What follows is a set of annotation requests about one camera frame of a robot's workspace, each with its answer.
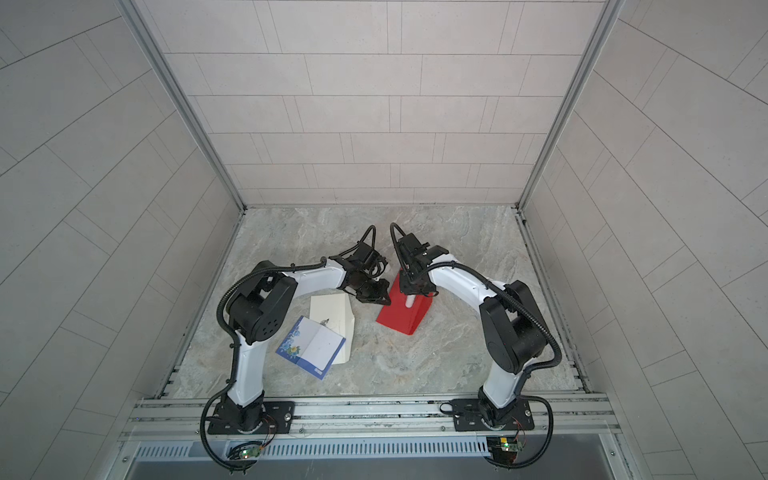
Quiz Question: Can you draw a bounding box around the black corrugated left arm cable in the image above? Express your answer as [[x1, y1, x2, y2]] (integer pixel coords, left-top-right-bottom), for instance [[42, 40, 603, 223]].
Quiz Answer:
[[199, 224, 379, 472]]

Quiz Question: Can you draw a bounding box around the left green circuit board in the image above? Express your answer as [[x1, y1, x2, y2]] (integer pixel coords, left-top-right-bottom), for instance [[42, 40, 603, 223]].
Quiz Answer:
[[227, 441, 265, 462]]

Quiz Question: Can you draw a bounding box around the green circuit board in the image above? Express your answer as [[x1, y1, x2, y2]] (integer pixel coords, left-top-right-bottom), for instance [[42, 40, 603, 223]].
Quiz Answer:
[[227, 441, 265, 462], [486, 436, 526, 465]]

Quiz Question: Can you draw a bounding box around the right green circuit board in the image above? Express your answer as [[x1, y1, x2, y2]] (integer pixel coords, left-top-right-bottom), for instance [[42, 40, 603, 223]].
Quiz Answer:
[[486, 436, 526, 465]]

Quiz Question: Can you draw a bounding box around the cream paper envelope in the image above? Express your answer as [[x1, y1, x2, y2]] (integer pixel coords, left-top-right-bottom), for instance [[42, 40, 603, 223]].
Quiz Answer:
[[309, 293, 355, 365]]

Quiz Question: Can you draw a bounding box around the silver aluminium corner post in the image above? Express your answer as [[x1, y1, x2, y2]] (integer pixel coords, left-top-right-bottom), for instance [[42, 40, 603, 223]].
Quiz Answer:
[[116, 0, 247, 215]]

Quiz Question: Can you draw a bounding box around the red paper envelope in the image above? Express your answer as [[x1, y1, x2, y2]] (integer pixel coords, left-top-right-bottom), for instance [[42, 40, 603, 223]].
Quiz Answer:
[[376, 274, 433, 335]]

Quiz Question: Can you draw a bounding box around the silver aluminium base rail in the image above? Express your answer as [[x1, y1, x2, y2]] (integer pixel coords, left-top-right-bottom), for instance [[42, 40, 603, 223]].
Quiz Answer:
[[107, 392, 631, 479]]

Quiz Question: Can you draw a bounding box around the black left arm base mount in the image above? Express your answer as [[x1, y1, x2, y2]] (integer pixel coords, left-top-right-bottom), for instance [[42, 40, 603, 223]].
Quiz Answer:
[[206, 398, 295, 435]]

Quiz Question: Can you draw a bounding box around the silver right corner post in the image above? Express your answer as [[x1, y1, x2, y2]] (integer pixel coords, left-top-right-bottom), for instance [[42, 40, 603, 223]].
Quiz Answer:
[[516, 0, 624, 212]]

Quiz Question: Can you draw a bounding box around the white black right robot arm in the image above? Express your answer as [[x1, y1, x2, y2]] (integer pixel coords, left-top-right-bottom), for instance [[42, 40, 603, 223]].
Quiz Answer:
[[390, 224, 562, 428]]

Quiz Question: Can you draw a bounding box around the blue bordered white card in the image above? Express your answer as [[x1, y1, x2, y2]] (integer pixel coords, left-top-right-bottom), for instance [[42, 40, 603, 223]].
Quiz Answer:
[[276, 316, 346, 380]]

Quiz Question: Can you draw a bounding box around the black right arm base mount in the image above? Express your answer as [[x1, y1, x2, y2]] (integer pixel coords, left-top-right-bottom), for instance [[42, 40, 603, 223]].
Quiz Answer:
[[440, 398, 535, 432]]

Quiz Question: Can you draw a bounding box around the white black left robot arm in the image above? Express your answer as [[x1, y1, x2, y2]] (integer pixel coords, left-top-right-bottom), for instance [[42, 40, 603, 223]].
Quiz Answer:
[[214, 240, 391, 432]]

